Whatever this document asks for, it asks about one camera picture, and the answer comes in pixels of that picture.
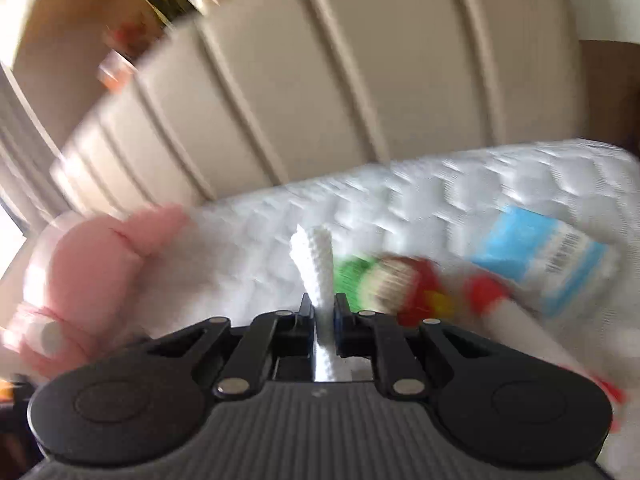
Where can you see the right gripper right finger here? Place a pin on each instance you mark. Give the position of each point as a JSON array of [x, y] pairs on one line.
[[408, 363]]

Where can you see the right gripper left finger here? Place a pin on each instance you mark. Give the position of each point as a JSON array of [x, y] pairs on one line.
[[234, 362]]

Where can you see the colourful crocheted doll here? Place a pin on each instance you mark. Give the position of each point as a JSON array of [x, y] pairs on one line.
[[408, 289]]

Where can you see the red white toy rocket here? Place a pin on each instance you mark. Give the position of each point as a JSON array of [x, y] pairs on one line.
[[507, 322]]

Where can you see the white embossed cleaning wipe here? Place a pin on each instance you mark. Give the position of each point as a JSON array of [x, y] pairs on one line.
[[311, 251]]

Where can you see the white quilted mattress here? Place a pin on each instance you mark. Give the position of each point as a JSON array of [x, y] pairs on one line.
[[234, 258]]

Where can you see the blue white wipes package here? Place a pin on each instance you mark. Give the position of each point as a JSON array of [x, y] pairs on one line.
[[554, 265]]

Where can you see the pink plush toy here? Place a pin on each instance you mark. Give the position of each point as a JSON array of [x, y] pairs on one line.
[[77, 284]]

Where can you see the beige padded headboard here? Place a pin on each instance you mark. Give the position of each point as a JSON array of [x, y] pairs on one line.
[[265, 92]]

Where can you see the orange tissue box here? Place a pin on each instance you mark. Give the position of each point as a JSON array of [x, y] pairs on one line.
[[115, 71]]

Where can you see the pink flower bouquet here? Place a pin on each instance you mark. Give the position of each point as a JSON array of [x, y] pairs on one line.
[[130, 39]]

